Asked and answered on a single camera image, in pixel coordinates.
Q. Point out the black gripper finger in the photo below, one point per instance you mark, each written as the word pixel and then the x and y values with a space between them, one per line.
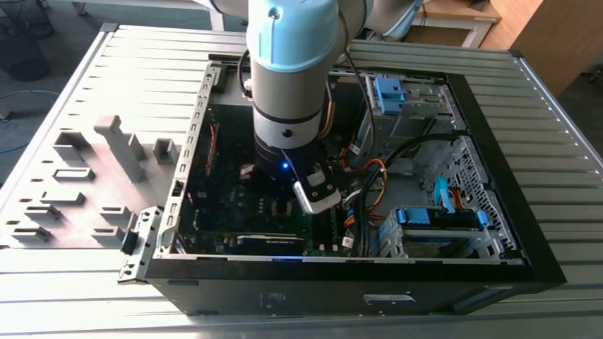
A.
pixel 247 169

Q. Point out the grey power supply unit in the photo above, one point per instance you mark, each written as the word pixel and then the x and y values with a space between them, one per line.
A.
pixel 231 88

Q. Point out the wooden cabinet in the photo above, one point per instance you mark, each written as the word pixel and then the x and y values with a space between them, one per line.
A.
pixel 555 42

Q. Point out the silver metal drive cage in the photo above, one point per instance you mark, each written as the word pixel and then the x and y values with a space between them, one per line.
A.
pixel 419 116

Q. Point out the black office chair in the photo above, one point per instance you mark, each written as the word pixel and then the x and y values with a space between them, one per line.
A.
pixel 28 60

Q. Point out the silver disk bay cage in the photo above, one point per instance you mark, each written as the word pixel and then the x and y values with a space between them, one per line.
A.
pixel 484 240

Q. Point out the CPU socket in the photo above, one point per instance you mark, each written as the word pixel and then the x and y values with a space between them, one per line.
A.
pixel 280 224

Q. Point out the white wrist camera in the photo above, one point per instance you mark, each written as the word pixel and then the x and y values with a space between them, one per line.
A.
pixel 320 194

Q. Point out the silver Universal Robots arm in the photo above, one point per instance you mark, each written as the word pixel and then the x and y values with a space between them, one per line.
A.
pixel 287 99

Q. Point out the blue drive bay latch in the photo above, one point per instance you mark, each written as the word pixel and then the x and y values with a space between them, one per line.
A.
pixel 390 90

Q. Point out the black and blue latch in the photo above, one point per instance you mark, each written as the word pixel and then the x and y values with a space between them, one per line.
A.
pixel 130 242

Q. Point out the black PC case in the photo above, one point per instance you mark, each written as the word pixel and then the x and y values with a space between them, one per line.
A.
pixel 320 300

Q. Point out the black RAM slot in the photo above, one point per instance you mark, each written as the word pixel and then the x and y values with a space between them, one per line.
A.
pixel 332 229
pixel 319 229

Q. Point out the blue disk carrier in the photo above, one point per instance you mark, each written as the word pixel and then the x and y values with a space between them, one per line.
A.
pixel 414 216

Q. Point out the wooden top desk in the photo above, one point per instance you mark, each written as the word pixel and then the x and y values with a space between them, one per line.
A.
pixel 452 12

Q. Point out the white frame desk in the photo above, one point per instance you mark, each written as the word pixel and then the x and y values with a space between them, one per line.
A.
pixel 215 21

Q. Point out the black graphics card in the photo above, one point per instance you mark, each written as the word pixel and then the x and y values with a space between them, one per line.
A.
pixel 271 244

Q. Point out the grey slot retainer bracket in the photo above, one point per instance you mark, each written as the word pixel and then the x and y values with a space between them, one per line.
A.
pixel 151 219

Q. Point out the green motherboard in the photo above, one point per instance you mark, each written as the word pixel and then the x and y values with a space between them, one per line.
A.
pixel 222 212

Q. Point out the CPU with silver top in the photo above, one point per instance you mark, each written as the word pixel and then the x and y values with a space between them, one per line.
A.
pixel 283 209

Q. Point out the grey parts rack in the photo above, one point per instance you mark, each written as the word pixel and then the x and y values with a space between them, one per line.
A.
pixel 112 190

